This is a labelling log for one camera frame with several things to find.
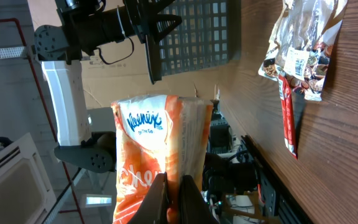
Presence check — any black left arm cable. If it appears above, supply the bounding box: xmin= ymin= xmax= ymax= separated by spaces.
xmin=96 ymin=6 xmax=135 ymax=66

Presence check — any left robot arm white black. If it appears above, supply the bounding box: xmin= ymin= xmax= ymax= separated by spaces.
xmin=34 ymin=0 xmax=182 ymax=173

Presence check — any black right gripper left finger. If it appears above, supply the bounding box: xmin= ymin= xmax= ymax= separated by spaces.
xmin=128 ymin=173 xmax=169 ymax=224

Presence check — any red pipe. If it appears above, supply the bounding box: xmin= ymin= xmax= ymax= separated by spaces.
xmin=0 ymin=17 xmax=86 ymax=224

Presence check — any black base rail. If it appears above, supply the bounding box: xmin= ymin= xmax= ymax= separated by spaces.
xmin=241 ymin=135 xmax=313 ymax=224

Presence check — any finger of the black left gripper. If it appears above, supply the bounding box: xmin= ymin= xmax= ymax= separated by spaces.
xmin=123 ymin=0 xmax=182 ymax=44

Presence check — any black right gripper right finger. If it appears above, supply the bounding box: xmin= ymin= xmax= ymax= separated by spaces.
xmin=179 ymin=175 xmax=219 ymax=224

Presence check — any grey plastic mesh basket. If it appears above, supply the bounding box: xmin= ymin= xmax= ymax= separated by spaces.
xmin=145 ymin=0 xmax=241 ymax=84

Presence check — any orange tissue pack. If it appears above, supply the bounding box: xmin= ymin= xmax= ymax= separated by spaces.
xmin=111 ymin=95 xmax=213 ymax=223

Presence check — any beige snack pouch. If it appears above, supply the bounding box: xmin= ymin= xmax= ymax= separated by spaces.
xmin=258 ymin=0 xmax=347 ymax=101

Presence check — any red stick snack packet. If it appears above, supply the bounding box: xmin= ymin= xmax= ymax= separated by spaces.
xmin=278 ymin=75 xmax=298 ymax=159

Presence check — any white ceiling air unit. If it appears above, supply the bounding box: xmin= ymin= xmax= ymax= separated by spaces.
xmin=0 ymin=133 xmax=57 ymax=224

